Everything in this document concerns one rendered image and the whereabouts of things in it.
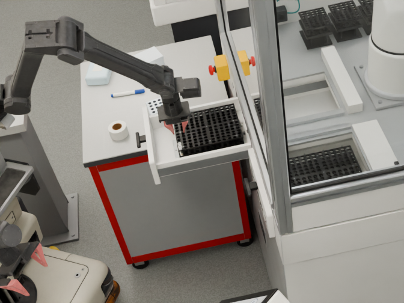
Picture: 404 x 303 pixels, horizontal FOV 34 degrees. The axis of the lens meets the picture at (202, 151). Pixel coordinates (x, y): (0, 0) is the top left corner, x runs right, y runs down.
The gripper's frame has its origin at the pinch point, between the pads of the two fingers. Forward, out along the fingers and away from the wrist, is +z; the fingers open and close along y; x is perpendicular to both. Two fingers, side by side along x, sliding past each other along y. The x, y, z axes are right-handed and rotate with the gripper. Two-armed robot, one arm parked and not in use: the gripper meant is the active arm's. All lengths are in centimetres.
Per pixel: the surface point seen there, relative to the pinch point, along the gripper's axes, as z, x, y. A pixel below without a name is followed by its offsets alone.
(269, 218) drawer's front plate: 4.7, 38.9, -22.1
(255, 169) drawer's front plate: 3.8, 19.8, -21.7
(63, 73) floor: 101, -177, 72
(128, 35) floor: 102, -203, 29
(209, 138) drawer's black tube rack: 7.1, -0.6, -9.4
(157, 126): 12.9, -17.7, 8.2
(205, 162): 11.0, 6.2, -6.5
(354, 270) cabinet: 27, 48, -45
